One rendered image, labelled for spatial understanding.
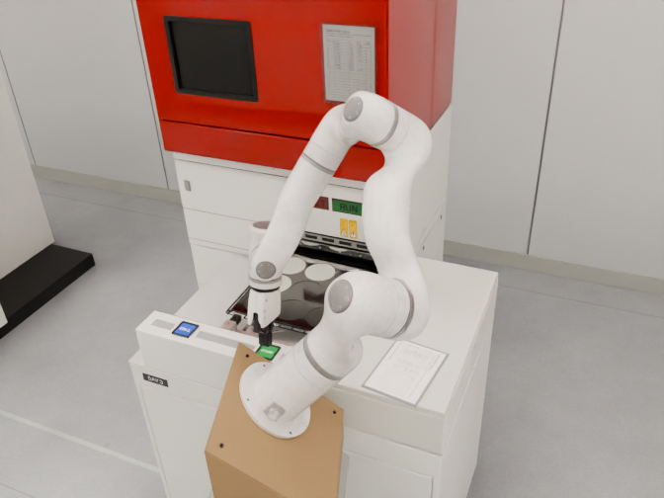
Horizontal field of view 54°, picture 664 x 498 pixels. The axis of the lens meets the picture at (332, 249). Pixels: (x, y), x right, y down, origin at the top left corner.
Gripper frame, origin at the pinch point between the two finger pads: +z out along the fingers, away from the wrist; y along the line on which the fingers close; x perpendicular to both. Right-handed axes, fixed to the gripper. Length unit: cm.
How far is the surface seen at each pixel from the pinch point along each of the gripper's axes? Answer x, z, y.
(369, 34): 10, -75, -38
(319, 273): -6.0, 1.4, -47.7
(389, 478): 36.4, 34.1, -2.1
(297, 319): -2.1, 6.4, -23.8
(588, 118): 62, -32, -204
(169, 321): -32.6, 4.5, -2.5
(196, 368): -20.9, 14.1, 2.0
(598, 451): 92, 81, -107
